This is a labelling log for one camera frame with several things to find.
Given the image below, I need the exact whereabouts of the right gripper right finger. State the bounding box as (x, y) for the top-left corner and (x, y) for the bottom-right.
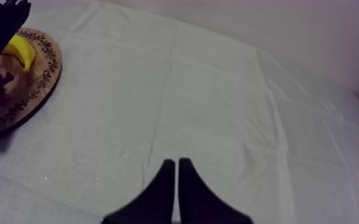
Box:
(178, 157), (255, 224)

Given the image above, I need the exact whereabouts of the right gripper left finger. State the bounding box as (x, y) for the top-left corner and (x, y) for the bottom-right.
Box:
(101, 158), (177, 224)

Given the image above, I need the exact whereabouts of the round wooden board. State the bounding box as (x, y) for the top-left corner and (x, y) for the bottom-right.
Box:
(0, 27), (63, 145)

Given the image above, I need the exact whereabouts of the yellow toy banana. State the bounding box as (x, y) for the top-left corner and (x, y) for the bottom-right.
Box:
(2, 35), (36, 72)

